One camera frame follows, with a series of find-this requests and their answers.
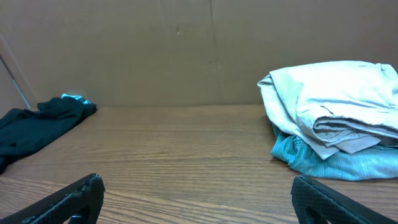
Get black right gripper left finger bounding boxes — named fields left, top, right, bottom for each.
left=1, top=173, right=105, bottom=224

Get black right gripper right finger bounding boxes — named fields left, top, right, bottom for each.
left=291, top=175, right=397, bottom=224

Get folded teal shirt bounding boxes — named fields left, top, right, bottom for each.
left=271, top=125, right=397, bottom=181

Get black garment pile with logo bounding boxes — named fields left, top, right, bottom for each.
left=1, top=97, right=97, bottom=172

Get folded beige shorts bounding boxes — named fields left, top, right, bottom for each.
left=257, top=61, right=397, bottom=159

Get light blue garment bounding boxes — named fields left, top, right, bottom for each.
left=61, top=93, right=91, bottom=105

